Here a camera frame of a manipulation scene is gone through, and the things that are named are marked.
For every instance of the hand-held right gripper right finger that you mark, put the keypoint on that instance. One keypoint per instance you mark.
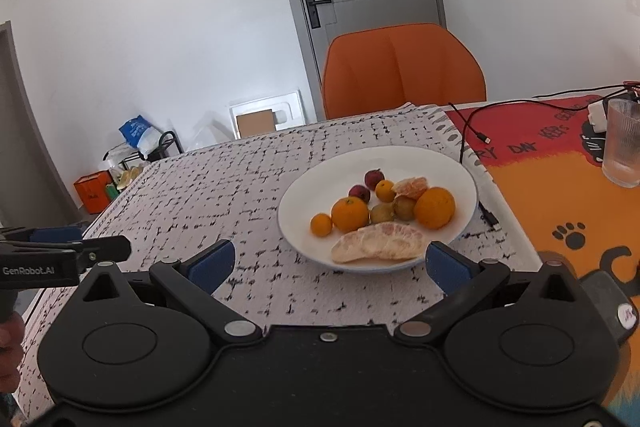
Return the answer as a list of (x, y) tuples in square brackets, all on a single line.
[(447, 272)]

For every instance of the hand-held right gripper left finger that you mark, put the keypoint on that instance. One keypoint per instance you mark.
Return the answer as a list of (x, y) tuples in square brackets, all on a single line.
[(214, 263)]

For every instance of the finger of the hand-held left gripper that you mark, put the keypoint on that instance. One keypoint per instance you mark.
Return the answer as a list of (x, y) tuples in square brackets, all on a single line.
[(107, 248), (55, 234)]

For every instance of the peeled pomelo segment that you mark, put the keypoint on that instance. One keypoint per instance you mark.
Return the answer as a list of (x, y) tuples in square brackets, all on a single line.
[(400, 239), (347, 251)]

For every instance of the large orange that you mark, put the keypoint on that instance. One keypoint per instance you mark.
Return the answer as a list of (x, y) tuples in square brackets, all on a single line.
[(350, 214), (435, 208)]

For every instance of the yellow-green kiwi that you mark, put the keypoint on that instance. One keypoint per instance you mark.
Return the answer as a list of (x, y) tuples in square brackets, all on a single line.
[(382, 213), (404, 207)]

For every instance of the peeled tangerine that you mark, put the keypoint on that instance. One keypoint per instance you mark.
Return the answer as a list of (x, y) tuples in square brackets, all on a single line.
[(411, 187)]

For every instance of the bright red small fruit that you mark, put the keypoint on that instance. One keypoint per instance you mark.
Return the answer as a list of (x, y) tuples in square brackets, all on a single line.
[(359, 193)]

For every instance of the dark red small fruit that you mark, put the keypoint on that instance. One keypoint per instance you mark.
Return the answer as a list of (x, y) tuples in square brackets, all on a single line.
[(373, 178)]

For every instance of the white plate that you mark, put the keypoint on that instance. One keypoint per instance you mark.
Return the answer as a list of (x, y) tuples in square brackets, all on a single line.
[(325, 177)]

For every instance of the person's left hand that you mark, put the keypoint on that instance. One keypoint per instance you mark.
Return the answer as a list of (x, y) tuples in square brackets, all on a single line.
[(10, 352)]

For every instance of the orange box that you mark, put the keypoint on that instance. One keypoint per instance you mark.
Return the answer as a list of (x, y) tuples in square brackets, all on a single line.
[(92, 193)]

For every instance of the green bag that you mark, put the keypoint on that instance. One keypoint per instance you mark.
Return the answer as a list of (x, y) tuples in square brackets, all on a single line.
[(111, 192)]

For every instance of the small orange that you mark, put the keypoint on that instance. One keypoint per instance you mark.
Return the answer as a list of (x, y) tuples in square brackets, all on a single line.
[(385, 191), (321, 225)]

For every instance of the blue and white bag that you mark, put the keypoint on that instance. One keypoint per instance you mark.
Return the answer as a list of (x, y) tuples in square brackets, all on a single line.
[(137, 134)]

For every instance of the red and orange cartoon mat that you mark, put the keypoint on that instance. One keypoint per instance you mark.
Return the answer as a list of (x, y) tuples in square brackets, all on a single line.
[(540, 187)]

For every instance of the black metal rack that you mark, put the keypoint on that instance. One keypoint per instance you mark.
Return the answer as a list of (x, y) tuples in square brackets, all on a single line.
[(172, 138)]

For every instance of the brown cardboard sheet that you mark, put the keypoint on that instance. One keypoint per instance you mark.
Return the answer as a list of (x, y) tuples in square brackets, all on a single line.
[(256, 123)]

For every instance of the black device with label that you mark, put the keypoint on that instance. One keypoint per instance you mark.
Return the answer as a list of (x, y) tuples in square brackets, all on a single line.
[(607, 302)]

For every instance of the white framed board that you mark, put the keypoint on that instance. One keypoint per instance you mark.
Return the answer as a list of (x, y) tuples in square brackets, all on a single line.
[(290, 107)]

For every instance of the orange chair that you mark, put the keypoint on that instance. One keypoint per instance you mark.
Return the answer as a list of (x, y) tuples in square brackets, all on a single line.
[(400, 67)]

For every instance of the ribbed clear glass cup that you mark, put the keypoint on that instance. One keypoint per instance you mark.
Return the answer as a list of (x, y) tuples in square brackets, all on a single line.
[(622, 147)]

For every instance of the white charger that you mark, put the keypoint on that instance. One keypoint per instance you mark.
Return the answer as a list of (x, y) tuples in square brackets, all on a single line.
[(598, 114)]

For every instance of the grey door frame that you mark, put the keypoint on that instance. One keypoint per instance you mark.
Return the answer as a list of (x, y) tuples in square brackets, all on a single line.
[(15, 107)]

